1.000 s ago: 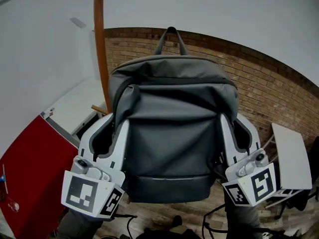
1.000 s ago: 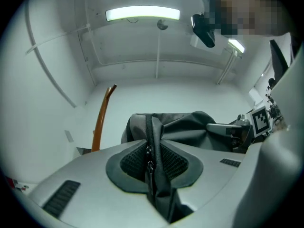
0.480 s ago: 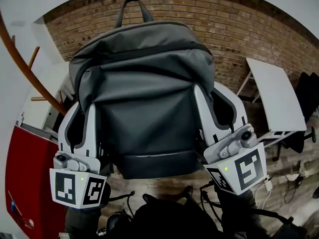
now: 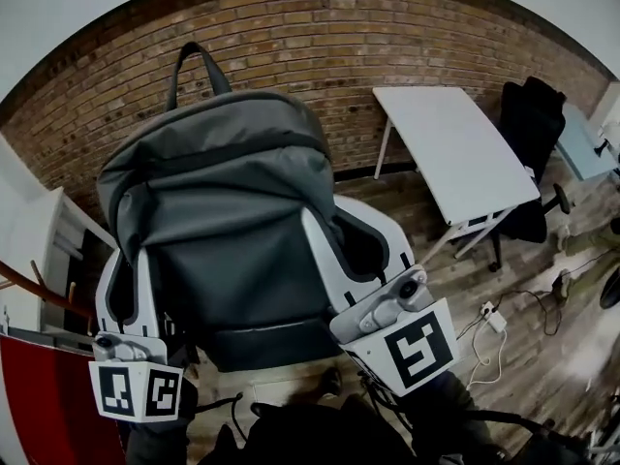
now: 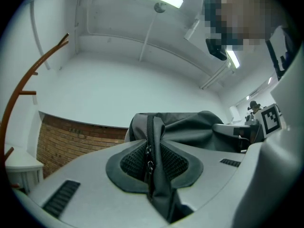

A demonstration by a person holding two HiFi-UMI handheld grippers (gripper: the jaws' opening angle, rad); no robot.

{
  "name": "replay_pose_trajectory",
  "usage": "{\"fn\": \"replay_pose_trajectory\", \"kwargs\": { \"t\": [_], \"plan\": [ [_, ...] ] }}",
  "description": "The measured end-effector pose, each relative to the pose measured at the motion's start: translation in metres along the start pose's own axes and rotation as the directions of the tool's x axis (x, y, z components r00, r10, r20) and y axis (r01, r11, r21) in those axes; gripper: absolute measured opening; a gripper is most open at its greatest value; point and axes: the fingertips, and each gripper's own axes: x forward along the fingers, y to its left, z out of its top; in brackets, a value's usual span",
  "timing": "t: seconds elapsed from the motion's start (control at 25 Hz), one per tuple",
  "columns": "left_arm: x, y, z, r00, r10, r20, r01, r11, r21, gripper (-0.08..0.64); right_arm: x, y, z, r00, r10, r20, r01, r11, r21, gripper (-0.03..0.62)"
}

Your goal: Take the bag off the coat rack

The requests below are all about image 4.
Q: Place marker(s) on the black office chair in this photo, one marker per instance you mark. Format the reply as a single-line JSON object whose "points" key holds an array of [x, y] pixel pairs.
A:
{"points": [[528, 129]]}

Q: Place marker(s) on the dark grey backpack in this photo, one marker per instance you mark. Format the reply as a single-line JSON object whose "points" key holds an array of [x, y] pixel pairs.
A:
{"points": [[218, 211]]}

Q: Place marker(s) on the white power strip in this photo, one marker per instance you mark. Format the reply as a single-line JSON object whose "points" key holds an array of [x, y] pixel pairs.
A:
{"points": [[493, 315]]}

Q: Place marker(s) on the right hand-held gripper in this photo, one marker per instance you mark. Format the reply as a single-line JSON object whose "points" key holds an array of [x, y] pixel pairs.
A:
{"points": [[416, 351]]}

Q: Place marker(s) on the wooden coat stand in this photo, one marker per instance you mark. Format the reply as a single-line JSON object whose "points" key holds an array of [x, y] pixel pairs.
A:
{"points": [[53, 297]]}

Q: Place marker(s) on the red tablecloth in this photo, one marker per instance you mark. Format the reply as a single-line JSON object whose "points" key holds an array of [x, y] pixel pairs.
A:
{"points": [[48, 405]]}

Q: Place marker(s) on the person's dark jacket torso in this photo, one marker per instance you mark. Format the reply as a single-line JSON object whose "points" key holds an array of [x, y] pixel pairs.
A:
{"points": [[315, 439]]}

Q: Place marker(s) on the person's black shoe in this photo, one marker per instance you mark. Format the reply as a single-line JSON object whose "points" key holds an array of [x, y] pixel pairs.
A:
{"points": [[330, 381]]}

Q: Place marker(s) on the light blue desk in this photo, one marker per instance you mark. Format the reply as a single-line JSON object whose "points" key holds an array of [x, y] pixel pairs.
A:
{"points": [[581, 143]]}

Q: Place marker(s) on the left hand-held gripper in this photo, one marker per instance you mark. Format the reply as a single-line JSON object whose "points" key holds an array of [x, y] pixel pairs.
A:
{"points": [[135, 385]]}

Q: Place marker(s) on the white desk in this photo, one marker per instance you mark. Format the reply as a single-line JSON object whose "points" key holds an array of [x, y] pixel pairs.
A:
{"points": [[58, 240]]}

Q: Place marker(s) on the person's right forearm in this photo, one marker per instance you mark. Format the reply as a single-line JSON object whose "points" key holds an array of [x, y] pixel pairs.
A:
{"points": [[450, 405]]}

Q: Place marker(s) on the white folding table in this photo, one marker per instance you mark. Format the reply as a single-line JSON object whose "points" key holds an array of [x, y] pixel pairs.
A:
{"points": [[460, 153]]}

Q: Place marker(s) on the person's left forearm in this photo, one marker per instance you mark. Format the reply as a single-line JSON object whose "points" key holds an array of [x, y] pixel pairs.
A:
{"points": [[160, 434]]}

